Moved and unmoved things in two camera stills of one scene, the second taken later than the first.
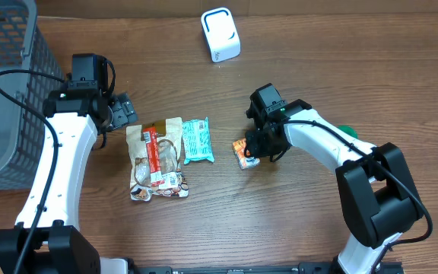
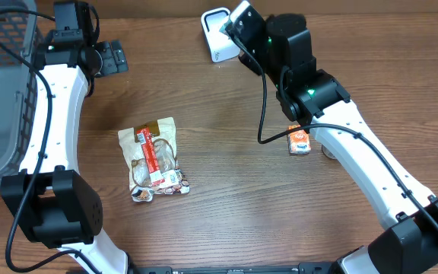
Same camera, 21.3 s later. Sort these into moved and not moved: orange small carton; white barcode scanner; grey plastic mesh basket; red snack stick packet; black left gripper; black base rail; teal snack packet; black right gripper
Moved: red snack stick packet; orange small carton; black right gripper; black left gripper; teal snack packet
Not moved: black base rail; grey plastic mesh basket; white barcode scanner
